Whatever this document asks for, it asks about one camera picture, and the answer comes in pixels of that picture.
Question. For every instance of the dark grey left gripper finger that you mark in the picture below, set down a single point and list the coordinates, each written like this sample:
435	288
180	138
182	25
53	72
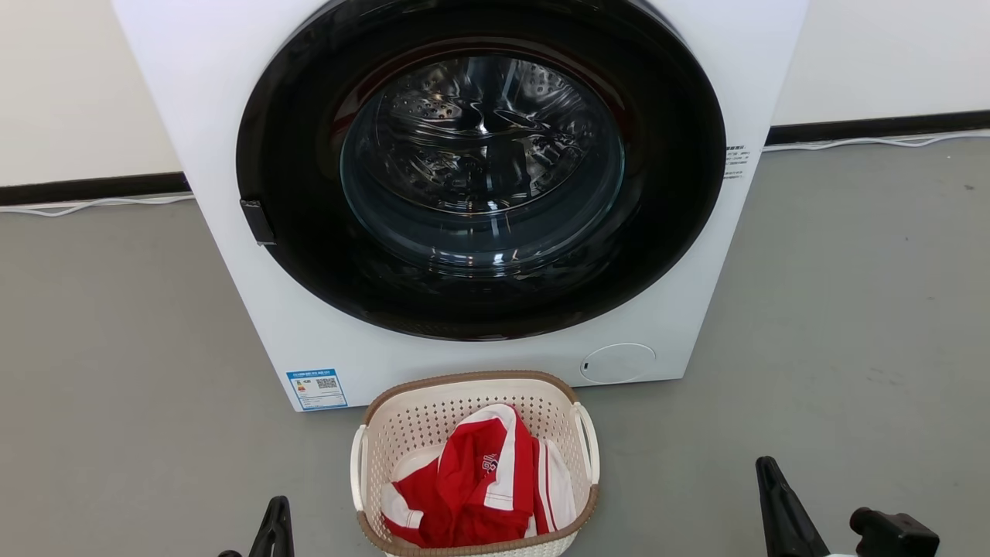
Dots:
282	534

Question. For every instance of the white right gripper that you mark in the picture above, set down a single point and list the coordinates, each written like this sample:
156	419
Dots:
838	555

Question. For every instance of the cream perforated laundry basket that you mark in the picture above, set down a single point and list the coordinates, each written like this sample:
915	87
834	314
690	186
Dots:
418	418

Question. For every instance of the black right wrist block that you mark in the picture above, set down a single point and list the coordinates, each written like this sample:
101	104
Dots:
893	535

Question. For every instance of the blue energy label sticker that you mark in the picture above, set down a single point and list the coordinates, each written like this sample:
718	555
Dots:
317	389

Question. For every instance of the red and white garment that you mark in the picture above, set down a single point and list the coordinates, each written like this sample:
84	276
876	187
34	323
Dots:
472	487

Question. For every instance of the round white drain filter cover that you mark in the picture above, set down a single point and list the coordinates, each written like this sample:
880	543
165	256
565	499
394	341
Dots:
618	363

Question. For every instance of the round black glass washer door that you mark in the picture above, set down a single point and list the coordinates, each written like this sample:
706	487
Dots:
479	305

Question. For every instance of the small printed text sticker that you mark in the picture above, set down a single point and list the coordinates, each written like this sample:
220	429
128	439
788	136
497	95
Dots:
735	162

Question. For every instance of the white front-load washing machine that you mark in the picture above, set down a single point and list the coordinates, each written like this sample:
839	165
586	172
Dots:
209	116

